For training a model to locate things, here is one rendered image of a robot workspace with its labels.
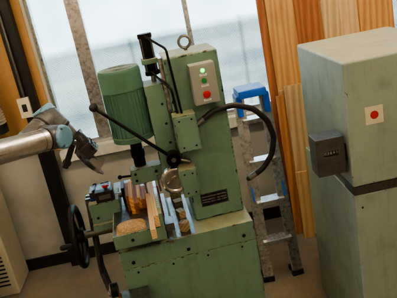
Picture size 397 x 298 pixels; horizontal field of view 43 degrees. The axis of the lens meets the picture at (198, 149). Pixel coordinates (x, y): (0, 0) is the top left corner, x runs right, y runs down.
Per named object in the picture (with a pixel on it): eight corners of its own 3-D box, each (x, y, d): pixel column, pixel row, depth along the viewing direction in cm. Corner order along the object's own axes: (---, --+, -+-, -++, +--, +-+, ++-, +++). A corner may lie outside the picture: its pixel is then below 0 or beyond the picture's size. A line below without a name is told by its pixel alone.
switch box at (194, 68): (194, 103, 205) (186, 64, 199) (217, 97, 205) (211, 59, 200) (196, 106, 199) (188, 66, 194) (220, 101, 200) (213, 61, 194)
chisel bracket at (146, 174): (133, 182, 226) (129, 165, 223) (164, 175, 227) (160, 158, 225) (134, 189, 219) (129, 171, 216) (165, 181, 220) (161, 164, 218)
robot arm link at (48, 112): (26, 119, 205) (41, 104, 212) (49, 141, 209) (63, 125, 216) (36, 112, 199) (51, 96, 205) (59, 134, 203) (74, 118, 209)
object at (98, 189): (91, 194, 230) (88, 182, 228) (115, 188, 231) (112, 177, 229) (90, 206, 218) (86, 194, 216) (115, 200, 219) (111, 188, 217)
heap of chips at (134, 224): (116, 226, 208) (114, 220, 207) (146, 219, 209) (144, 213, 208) (116, 235, 200) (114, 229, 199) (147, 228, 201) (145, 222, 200)
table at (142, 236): (97, 197, 257) (94, 187, 255) (156, 184, 259) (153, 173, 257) (92, 256, 200) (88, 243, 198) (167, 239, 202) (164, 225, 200)
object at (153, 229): (145, 185, 244) (143, 178, 242) (148, 184, 244) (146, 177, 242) (152, 239, 191) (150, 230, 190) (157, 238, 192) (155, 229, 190)
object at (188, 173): (182, 190, 215) (176, 164, 211) (198, 186, 216) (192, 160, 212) (185, 198, 206) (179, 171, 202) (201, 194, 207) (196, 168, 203)
